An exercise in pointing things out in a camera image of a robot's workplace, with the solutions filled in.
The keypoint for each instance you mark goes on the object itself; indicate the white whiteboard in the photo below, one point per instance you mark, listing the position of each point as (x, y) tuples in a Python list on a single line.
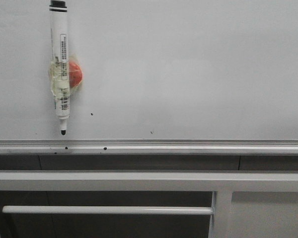
[(155, 69)]

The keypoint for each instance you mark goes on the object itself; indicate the white whiteboard marker black tip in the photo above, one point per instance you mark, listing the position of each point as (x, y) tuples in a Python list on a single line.
[(59, 67)]

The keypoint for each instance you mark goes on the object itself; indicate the white metal stand frame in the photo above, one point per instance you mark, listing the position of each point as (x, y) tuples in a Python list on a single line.
[(222, 185)]

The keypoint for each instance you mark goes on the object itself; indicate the white horizontal metal rod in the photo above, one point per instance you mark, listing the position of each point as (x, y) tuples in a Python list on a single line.
[(108, 210)]

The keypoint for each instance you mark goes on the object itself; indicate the red round magnet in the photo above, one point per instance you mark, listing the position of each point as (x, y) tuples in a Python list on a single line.
[(75, 73)]

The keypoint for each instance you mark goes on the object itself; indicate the aluminium whiteboard tray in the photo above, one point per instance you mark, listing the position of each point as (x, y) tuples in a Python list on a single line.
[(148, 146)]

